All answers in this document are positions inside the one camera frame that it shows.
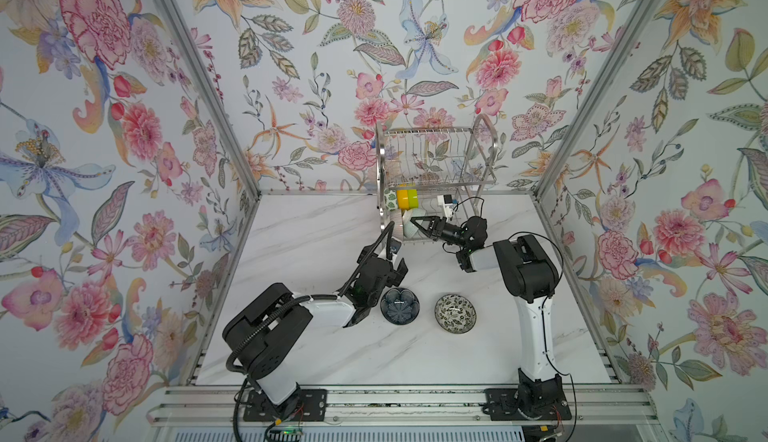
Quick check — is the lime green bowl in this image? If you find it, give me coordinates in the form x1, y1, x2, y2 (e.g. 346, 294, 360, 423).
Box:
405, 189, 419, 210

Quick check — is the dark blue flower bowl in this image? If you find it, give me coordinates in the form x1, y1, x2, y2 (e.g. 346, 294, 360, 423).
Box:
379, 287, 420, 326

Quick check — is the yellow bowl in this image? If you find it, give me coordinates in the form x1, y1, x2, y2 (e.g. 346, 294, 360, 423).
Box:
396, 189, 411, 211

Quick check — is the green leaf pattern bowl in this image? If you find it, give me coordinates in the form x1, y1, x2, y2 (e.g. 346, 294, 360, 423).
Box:
384, 189, 399, 211

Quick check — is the black white speckled bowl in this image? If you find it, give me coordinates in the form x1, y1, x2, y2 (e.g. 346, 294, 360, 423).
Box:
434, 294, 477, 335

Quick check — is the pale celadon bowl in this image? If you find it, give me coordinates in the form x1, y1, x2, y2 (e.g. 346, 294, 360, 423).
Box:
402, 210, 418, 239

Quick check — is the pink striped ceramic bowl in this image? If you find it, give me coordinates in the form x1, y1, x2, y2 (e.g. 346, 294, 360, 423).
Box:
388, 209, 404, 240

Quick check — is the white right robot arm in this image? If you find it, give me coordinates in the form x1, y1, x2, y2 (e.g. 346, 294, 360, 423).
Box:
410, 216, 574, 422

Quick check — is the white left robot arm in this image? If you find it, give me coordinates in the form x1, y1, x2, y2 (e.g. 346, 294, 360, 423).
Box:
222, 256, 408, 410

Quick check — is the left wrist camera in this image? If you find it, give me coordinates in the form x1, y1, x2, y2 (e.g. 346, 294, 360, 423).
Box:
384, 237, 402, 262

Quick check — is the chrome wire dish rack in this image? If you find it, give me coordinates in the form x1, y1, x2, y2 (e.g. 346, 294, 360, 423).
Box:
376, 114, 501, 242

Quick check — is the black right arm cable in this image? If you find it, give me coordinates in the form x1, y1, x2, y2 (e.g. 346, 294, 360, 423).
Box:
443, 195, 578, 442

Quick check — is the black corrugated cable hose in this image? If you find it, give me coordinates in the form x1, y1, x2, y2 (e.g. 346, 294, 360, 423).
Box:
224, 219, 397, 442

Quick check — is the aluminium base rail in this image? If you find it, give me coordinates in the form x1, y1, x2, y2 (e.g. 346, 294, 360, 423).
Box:
148, 383, 668, 441

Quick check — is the aluminium corner post left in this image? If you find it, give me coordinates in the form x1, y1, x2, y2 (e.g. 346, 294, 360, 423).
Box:
154, 0, 261, 202

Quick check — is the aluminium corner post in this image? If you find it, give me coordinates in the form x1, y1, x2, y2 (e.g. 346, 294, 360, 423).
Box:
154, 0, 261, 202
532, 0, 657, 202

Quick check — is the aluminium corner post right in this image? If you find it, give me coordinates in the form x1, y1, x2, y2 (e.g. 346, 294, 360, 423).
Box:
532, 0, 657, 202

